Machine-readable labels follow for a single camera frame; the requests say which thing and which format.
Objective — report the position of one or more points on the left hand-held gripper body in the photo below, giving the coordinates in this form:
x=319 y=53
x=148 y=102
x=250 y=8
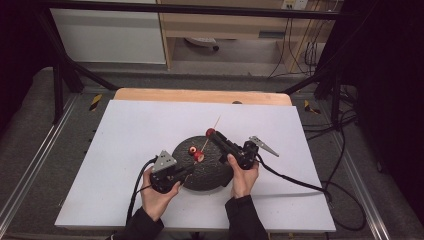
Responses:
x=163 y=178

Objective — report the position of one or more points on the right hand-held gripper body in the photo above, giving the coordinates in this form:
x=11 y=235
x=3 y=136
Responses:
x=245 y=155

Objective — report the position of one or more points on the red hawthorn piece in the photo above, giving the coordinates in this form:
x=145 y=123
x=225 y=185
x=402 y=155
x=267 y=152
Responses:
x=192 y=150
x=199 y=155
x=210 y=132

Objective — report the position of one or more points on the black round plate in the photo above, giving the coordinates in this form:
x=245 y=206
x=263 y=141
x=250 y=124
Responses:
x=206 y=176

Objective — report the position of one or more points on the thin bamboo skewer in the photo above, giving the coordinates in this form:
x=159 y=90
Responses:
x=216 y=122

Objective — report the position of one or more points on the person's left hand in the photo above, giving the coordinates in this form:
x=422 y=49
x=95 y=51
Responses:
x=155 y=203

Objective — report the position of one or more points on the person's right hand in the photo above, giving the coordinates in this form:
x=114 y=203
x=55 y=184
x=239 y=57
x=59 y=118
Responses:
x=243 y=183

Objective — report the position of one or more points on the wooden table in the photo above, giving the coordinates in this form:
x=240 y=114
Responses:
x=200 y=96

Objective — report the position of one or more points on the white table board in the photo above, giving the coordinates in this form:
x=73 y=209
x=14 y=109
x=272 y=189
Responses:
x=116 y=140

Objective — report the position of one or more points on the yellow black tape strip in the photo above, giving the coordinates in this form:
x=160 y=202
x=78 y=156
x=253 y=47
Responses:
x=95 y=102
x=311 y=108

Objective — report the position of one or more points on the office chair base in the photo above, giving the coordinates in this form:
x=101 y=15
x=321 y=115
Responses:
x=201 y=41

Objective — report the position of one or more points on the light wooden desk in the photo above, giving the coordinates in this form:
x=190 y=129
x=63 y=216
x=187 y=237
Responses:
x=213 y=26

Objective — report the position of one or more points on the white cabinet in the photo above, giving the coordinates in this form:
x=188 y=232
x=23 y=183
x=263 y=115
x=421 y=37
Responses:
x=106 y=33

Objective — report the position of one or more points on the black curtain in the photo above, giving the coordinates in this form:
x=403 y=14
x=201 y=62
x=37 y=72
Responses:
x=393 y=83
x=16 y=50

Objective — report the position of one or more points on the aluminium rail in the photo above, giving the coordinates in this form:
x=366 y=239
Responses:
x=40 y=150
x=361 y=186

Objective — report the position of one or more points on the black metal frame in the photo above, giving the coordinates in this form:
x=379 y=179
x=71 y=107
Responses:
x=200 y=9

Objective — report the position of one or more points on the white wall socket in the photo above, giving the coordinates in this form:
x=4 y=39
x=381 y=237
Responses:
x=295 y=4

